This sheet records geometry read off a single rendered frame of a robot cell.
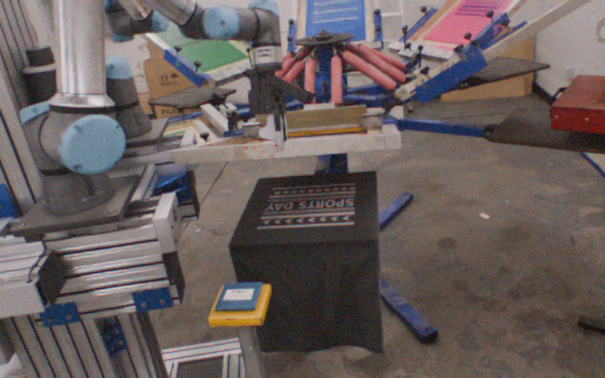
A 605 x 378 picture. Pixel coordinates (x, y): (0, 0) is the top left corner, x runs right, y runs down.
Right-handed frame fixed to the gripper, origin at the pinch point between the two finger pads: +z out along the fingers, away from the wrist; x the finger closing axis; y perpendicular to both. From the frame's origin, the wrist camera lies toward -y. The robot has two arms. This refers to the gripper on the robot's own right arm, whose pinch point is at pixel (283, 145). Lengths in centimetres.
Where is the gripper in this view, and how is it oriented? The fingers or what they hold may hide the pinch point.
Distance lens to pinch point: 128.2
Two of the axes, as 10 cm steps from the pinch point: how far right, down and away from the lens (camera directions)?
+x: -1.4, 1.7, -9.7
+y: -9.9, 0.6, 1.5
